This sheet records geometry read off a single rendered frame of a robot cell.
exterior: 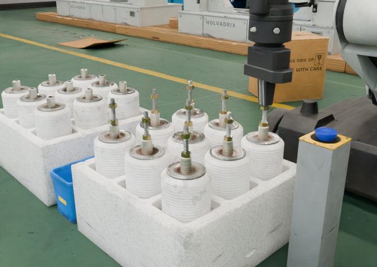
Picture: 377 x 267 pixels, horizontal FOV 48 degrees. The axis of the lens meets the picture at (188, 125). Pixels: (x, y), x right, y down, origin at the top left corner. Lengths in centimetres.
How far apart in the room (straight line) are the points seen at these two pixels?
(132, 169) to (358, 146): 60
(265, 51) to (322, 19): 214
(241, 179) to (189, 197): 14
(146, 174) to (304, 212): 32
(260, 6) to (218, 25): 261
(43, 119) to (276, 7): 67
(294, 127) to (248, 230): 44
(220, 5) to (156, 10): 87
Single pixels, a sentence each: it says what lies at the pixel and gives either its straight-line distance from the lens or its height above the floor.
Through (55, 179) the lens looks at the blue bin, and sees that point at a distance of 113.
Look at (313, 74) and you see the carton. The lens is 215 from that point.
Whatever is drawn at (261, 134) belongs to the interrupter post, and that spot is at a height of 26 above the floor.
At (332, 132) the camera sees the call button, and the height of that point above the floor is 33.
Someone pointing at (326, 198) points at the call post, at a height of 21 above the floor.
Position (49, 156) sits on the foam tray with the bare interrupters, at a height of 15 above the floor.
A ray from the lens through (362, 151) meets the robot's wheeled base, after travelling 116.
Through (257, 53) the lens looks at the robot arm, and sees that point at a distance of 90.
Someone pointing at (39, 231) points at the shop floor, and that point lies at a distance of 114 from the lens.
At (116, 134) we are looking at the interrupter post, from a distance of 96.
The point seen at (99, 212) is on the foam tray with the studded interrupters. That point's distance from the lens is 98.
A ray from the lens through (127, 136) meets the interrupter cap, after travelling 97.
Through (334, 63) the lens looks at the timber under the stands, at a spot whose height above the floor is 5.
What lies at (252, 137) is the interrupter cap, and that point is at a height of 25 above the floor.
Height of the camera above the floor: 61
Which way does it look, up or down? 20 degrees down
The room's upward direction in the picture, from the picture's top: straight up
